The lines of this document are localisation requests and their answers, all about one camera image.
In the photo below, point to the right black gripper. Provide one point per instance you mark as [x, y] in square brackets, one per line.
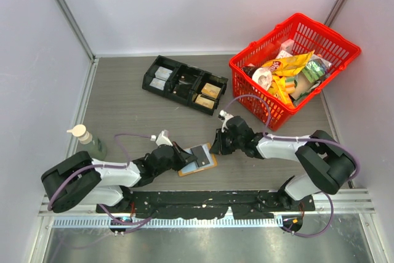
[218, 147]

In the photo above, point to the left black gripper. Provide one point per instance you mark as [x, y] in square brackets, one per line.
[183, 157]

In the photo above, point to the orange leather card holder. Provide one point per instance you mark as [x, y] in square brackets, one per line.
[192, 167]

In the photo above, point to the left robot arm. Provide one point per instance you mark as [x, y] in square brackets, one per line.
[80, 179]

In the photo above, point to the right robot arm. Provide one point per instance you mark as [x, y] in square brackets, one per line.
[327, 164]

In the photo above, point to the tan card box upper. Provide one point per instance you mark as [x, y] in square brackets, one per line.
[210, 90]

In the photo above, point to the white card box upper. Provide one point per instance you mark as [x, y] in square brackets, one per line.
[163, 73]

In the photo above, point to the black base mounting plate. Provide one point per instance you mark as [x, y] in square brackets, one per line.
[207, 205]

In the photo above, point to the black compartment tray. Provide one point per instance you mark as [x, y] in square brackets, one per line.
[184, 84]

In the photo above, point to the white paper roll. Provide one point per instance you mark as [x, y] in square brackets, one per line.
[263, 77]

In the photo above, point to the green soap pump bottle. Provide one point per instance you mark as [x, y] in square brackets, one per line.
[90, 143]

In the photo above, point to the yellow chips bag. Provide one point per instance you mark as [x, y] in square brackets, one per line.
[282, 69]

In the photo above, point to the red plastic shopping basket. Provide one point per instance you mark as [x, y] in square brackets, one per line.
[335, 51]

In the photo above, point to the pink white carton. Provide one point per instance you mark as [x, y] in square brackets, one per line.
[287, 45]

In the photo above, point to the green foil snack packet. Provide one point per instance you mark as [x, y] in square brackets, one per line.
[314, 70]

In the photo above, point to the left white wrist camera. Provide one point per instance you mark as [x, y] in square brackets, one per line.
[163, 138]

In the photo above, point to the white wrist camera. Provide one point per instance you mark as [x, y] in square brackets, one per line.
[163, 138]
[223, 116]

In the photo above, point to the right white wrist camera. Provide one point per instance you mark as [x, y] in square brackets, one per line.
[223, 116]

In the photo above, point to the white perforated cable duct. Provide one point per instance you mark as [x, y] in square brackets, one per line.
[226, 222]

